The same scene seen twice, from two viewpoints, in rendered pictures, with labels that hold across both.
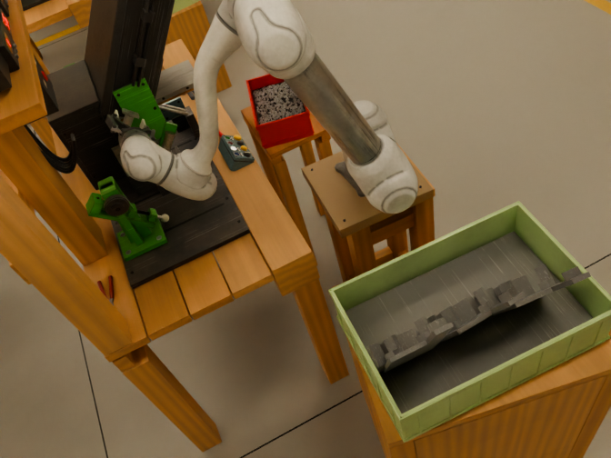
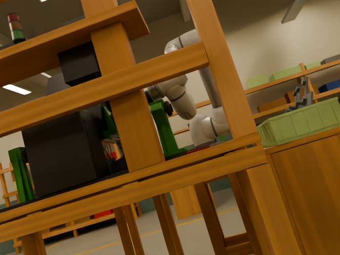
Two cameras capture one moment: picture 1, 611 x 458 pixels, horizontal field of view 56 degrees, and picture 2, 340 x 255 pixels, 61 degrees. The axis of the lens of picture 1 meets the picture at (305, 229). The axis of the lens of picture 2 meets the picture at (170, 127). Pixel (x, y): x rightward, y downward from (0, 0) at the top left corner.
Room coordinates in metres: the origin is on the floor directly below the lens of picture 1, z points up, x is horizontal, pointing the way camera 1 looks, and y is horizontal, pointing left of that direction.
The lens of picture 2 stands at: (0.95, 1.81, 0.85)
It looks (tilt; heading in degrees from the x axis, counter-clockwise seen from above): 8 degrees up; 287
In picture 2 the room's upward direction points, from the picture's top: 17 degrees counter-clockwise
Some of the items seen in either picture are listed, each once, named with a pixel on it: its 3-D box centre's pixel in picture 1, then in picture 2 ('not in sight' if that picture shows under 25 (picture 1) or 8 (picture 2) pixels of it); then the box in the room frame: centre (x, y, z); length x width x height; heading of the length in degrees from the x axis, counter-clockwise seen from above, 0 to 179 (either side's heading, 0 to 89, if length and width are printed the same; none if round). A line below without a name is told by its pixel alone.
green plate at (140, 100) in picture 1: (140, 107); (110, 125); (1.71, 0.41, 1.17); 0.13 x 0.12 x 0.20; 11
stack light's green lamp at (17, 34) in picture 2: not in sight; (18, 37); (1.83, 0.81, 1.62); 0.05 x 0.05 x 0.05
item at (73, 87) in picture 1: (90, 125); (67, 152); (1.85, 0.65, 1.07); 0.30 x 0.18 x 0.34; 11
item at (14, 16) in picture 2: not in sight; (13, 19); (1.83, 0.81, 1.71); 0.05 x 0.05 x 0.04
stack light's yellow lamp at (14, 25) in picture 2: not in sight; (16, 28); (1.83, 0.81, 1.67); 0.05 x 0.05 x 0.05
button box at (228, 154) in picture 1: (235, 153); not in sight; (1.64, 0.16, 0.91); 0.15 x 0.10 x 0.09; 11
